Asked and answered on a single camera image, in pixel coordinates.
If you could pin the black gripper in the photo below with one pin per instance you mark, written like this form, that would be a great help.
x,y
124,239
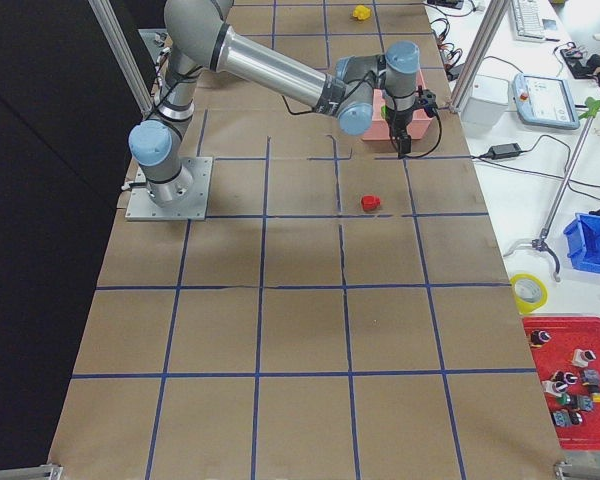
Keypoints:
x,y
396,120

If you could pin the red toy block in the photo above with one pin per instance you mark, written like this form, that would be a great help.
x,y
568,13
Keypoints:
x,y
370,203

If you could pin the white square box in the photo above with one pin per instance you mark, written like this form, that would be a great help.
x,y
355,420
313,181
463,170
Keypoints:
x,y
486,104

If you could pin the black power adapter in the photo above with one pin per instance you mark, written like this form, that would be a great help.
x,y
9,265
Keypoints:
x,y
504,151

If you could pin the yellow toy block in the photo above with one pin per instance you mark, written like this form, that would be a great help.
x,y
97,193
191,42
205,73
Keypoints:
x,y
361,13

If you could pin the robot teach pendant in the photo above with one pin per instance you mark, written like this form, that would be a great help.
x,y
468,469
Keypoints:
x,y
544,101

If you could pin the white keyboard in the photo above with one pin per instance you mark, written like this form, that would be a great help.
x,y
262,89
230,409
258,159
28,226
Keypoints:
x,y
527,23

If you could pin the brown paper table cover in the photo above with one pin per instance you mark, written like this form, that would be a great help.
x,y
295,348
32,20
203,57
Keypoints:
x,y
292,335

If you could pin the long metal grabber tool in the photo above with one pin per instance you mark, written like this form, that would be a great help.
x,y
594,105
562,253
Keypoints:
x,y
539,244

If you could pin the yellow tape roll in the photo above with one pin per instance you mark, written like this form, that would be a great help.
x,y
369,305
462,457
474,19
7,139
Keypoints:
x,y
529,292

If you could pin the blue storage bin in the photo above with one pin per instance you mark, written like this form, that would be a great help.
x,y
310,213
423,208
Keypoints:
x,y
583,239

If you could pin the black white push button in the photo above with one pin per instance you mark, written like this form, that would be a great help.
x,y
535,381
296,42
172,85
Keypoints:
x,y
538,338

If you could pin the red plastic tray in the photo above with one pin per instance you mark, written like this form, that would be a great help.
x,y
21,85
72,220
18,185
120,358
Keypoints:
x,y
566,352

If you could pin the white pink push button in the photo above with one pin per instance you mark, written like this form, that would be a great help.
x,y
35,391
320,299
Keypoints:
x,y
559,383

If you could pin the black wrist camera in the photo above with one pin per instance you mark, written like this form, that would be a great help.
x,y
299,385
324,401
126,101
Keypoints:
x,y
426,101

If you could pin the aluminium frame post right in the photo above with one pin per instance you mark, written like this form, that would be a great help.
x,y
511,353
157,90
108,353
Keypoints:
x,y
482,41

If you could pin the aluminium frame post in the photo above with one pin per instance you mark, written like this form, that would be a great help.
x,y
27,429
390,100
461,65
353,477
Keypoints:
x,y
482,41
119,46

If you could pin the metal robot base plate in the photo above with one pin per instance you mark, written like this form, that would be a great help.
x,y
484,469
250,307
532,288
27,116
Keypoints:
x,y
184,198

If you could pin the white black switch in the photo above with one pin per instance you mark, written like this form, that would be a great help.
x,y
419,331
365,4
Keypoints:
x,y
582,358

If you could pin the grey yellow switch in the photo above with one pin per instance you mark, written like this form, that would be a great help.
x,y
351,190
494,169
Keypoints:
x,y
590,379

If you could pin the green black switch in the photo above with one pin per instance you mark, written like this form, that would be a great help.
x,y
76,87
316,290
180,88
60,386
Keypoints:
x,y
576,402

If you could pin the blue black switch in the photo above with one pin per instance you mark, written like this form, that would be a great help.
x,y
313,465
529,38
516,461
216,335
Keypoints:
x,y
564,418

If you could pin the aluminium frame post left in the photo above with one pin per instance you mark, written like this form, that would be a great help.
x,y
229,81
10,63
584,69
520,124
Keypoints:
x,y
119,46

